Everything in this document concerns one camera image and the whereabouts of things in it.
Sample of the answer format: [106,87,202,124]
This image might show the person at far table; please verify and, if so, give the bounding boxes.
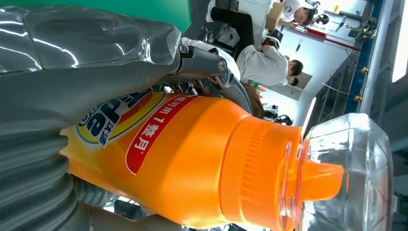
[280,0,317,27]

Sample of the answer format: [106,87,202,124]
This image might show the orange detergent bottle clear cap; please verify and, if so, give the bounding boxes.
[59,91,394,231]

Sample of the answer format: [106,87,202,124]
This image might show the green table mat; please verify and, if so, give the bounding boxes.
[0,0,192,34]

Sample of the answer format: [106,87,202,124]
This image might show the seated person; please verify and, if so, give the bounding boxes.
[181,36,266,119]

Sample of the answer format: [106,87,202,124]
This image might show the plain brown cardboard box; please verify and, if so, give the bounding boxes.
[265,1,285,32]

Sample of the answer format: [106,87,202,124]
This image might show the blue metal frame beam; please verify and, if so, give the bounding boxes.
[344,0,385,115]

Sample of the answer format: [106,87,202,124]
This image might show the person bending over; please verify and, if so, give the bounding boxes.
[205,6,305,88]

